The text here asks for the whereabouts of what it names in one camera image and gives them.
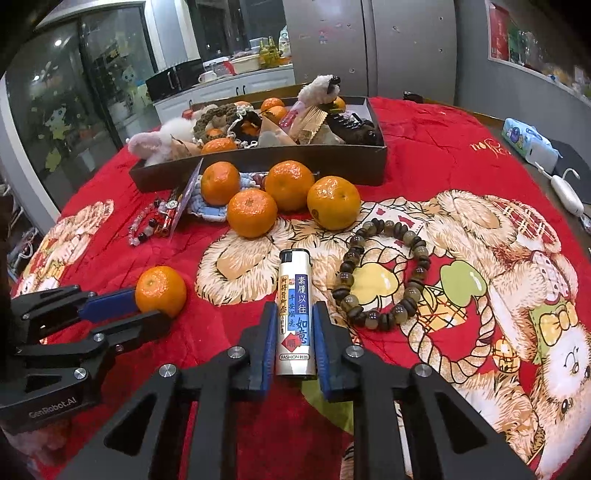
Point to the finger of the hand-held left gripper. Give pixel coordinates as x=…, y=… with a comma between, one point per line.
x=111, y=304
x=138, y=324

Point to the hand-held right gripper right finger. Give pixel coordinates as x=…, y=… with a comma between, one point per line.
x=324, y=364

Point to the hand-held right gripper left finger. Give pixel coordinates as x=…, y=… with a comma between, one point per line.
x=268, y=360

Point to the mandarin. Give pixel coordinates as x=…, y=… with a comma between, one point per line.
x=161, y=290
x=220, y=182
x=339, y=104
x=290, y=184
x=219, y=146
x=277, y=115
x=333, y=203
x=249, y=129
x=272, y=104
x=251, y=213

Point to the white lighter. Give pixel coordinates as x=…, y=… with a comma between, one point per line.
x=295, y=314

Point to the dark cardboard box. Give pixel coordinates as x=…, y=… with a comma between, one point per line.
x=351, y=161

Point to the clear packet with red charm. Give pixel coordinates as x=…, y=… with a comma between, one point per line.
x=173, y=212

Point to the light blue knitted pouch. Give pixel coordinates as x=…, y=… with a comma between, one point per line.
x=207, y=212

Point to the beige pyramid packet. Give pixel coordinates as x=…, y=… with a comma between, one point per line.
x=279, y=136
x=184, y=148

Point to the pink white plush toy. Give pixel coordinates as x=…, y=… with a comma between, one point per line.
x=157, y=136

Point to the glass sliding door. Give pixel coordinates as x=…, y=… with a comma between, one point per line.
x=60, y=115

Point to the brown knitted pouch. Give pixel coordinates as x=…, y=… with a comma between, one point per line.
x=217, y=115

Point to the red printed blanket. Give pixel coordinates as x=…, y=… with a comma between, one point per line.
x=415, y=152

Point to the black microwave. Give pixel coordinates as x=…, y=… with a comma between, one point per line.
x=173, y=81

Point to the gold foil packet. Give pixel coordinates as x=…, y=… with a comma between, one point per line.
x=311, y=122

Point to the white mug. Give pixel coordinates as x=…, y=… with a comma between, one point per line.
x=207, y=77

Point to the white kitchen cabinet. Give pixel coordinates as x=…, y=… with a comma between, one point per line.
x=258, y=83

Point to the white fluffy hairband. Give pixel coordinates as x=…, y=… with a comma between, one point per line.
x=314, y=90

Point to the white basin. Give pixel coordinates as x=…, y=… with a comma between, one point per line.
x=244, y=64

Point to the yellow drink bottle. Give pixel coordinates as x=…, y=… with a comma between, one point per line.
x=274, y=53
x=264, y=55

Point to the blue tissue pack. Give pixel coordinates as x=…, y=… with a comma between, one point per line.
x=526, y=138

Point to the silver refrigerator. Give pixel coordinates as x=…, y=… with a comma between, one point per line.
x=369, y=46

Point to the red gift box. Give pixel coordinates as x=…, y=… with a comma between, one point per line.
x=498, y=32

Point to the white wall shelf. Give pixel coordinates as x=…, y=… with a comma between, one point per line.
x=554, y=78

